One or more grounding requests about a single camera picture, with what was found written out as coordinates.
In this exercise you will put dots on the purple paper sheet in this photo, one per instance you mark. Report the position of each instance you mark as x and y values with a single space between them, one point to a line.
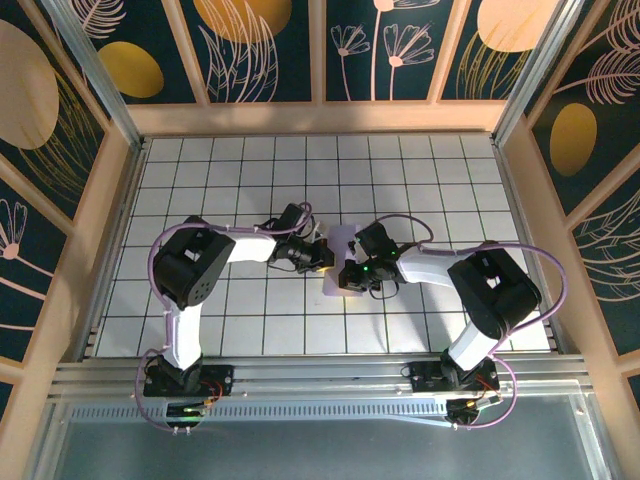
340 240

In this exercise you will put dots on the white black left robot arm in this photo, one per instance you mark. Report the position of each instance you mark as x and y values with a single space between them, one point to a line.
185 330

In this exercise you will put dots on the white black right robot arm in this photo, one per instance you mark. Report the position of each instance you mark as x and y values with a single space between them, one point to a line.
470 347

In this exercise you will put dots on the grey metal sheet panel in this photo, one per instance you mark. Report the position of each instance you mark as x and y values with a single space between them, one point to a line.
320 455

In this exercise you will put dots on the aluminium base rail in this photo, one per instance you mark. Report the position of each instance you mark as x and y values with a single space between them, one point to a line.
320 372

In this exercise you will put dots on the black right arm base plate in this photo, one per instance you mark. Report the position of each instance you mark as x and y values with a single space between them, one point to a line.
422 380

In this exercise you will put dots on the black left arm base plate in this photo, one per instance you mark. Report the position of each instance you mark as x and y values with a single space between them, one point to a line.
220 380

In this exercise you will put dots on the aluminium side rail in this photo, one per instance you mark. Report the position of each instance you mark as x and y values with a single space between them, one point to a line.
117 240
526 240

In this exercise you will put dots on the aluminium corner post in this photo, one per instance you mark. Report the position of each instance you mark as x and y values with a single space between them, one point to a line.
536 75
95 75

